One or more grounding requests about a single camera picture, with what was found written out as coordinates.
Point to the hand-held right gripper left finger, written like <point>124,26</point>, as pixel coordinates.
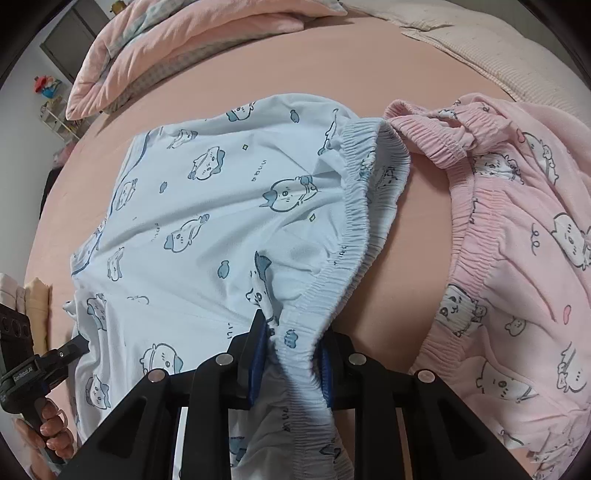
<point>256,360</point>

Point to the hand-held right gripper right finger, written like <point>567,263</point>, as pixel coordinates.
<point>325,374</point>

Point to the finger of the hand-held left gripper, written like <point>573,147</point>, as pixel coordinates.
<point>69,348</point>

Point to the light blue printed pajama shorts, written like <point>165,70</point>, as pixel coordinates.
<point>207,207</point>

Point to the person's left hand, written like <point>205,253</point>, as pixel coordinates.
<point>51,424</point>

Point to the cream folded garment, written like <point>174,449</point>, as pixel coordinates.
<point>37,304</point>

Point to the pale folded garment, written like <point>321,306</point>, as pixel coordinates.
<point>11,290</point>

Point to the pink printed pajama garment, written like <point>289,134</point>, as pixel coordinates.
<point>508,277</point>

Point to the white shelf rack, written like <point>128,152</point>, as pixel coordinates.
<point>55,120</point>

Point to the bed with pink sheet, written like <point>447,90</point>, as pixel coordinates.
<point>277,69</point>

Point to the grey door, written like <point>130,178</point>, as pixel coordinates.
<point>69,41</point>

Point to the pink folded quilt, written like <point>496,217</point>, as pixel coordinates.
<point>161,37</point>

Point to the large beige pillow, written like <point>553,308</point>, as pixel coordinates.
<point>508,60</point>

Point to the small beige pillow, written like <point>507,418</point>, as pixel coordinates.
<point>392,11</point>

